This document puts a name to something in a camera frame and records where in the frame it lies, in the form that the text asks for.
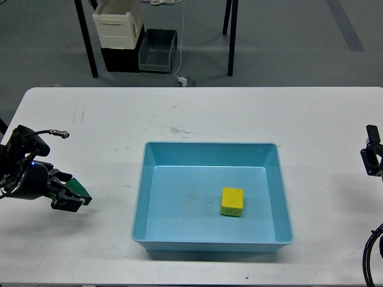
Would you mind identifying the green block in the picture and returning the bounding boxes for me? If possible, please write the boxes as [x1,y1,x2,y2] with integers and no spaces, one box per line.
[65,178,92,206]

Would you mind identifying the cream plastic crate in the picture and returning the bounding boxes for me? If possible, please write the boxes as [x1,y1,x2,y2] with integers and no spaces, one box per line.
[92,0,143,50]

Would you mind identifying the black table leg right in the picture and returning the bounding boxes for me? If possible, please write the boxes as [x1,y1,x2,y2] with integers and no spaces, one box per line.
[222,0,239,77]

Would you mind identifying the white hanging cable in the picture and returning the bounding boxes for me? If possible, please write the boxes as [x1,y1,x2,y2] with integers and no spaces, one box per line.
[174,0,185,79]

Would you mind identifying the yellow block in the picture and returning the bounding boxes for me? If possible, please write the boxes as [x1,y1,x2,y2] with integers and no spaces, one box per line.
[220,187,244,217]

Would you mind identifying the black table leg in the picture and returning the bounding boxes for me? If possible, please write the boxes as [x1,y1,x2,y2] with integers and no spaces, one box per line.
[74,0,98,78]
[222,0,239,77]

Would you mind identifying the grey open bin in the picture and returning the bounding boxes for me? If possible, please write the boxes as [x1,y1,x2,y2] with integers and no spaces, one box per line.
[138,29,178,74]

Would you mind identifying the light blue plastic box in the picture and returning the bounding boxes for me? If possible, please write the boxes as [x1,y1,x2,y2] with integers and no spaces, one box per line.
[132,142,294,252]

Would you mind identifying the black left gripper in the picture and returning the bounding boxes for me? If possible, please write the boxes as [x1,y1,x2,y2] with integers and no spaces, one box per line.
[14,163,84,212]

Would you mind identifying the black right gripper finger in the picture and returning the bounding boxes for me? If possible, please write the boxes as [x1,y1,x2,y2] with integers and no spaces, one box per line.
[360,124,382,176]

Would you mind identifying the black storage box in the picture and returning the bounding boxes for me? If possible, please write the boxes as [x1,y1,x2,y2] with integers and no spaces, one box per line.
[101,26,145,73]

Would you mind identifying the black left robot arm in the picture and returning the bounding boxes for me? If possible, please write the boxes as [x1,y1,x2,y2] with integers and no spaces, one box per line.
[1,125,92,212]

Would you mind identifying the white power adapter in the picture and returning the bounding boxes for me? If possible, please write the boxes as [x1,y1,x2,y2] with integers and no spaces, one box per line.
[178,77,187,87]

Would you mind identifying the white cable bundle on floor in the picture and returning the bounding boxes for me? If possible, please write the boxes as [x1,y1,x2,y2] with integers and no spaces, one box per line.
[140,0,183,7]

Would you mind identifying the black table leg left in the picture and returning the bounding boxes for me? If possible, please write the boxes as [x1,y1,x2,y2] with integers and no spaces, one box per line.
[74,0,98,78]

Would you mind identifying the black right robot arm cables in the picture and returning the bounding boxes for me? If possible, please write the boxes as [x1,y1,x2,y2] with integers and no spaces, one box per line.
[362,222,383,287]

